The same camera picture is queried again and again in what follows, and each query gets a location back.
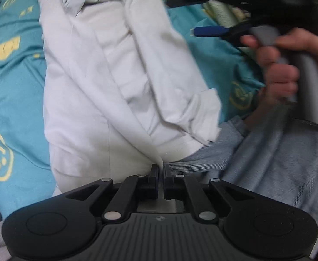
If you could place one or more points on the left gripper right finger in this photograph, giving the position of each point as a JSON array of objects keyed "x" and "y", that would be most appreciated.
[{"x": 188, "y": 190}]

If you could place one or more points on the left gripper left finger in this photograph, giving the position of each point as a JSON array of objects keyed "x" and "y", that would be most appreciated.
[{"x": 131, "y": 192}]

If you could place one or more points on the white garment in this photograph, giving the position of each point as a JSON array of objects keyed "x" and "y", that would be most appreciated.
[{"x": 122, "y": 91}]

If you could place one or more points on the right hand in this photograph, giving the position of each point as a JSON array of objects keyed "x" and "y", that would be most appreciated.
[{"x": 281, "y": 79}]

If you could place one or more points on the green fleece blanket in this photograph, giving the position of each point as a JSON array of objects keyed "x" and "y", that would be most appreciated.
[{"x": 225, "y": 15}]

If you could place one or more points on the grey-blue trousers leg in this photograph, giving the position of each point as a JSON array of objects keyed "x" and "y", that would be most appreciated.
[{"x": 277, "y": 159}]

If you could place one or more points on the teal patterned bed sheet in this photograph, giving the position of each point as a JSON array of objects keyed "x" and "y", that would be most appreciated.
[{"x": 25, "y": 175}]

